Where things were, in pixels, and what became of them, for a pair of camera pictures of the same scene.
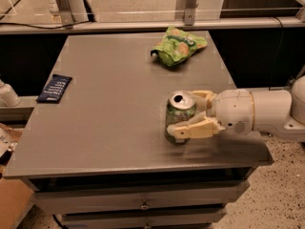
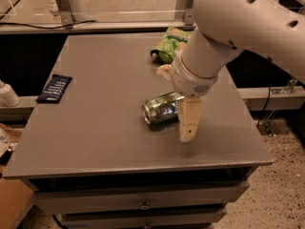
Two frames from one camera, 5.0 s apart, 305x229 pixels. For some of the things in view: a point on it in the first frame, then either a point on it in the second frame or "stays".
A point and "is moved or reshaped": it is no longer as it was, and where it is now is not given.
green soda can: x=181 y=105 is moved or reshaped
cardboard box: x=14 y=193 stays
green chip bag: x=175 y=45 stays
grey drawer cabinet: x=94 y=145 stays
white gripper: x=233 y=110 to x=188 y=80
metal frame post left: x=63 y=3 stays
